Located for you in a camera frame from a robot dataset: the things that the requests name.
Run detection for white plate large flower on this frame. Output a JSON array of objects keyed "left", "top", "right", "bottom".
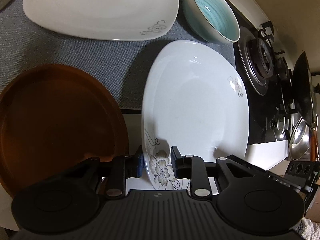
[{"left": 143, "top": 129, "right": 190, "bottom": 192}]

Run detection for large white floral plate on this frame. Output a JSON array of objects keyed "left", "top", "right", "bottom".
[{"left": 141, "top": 39, "right": 250, "bottom": 167}]

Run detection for brown round plate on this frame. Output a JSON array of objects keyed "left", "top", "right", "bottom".
[{"left": 1, "top": 64, "right": 129, "bottom": 196}]

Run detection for small white floral plate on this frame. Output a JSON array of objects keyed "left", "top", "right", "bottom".
[{"left": 23, "top": 0, "right": 179, "bottom": 41}]

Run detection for steel pot lid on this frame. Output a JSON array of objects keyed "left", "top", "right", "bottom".
[{"left": 288, "top": 118, "right": 310, "bottom": 160}]

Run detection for black wok pan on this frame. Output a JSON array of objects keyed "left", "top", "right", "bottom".
[{"left": 291, "top": 51, "right": 319, "bottom": 161}]

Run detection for black gas stove top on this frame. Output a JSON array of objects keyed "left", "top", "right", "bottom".
[{"left": 228, "top": 2, "right": 296, "bottom": 145}]

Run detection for light blue ceramic bowl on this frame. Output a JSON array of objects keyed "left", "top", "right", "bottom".
[{"left": 182, "top": 0, "right": 240, "bottom": 44}]

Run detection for grey table mat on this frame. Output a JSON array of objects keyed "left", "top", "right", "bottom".
[{"left": 0, "top": 0, "right": 237, "bottom": 111}]

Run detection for gas burner with steel ring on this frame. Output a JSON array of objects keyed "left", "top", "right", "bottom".
[{"left": 238, "top": 27, "right": 274, "bottom": 96}]

